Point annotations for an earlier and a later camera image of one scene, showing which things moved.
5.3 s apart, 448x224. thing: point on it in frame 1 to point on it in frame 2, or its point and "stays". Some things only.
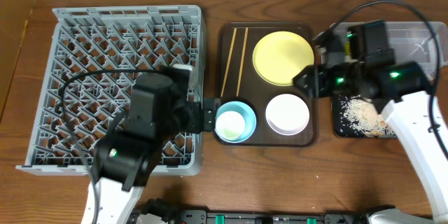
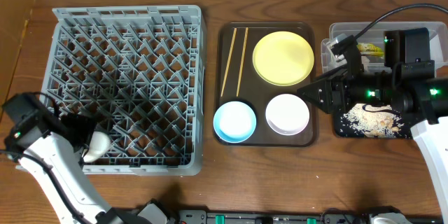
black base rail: (222, 216) stays
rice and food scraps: (361, 114) stays
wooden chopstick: (242, 61) stays
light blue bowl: (248, 115) stays
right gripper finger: (309, 79) to (318, 94)
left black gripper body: (203, 115) to (78, 131)
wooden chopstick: (233, 43) stays
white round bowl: (287, 114) stays
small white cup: (230, 125) to (100, 145)
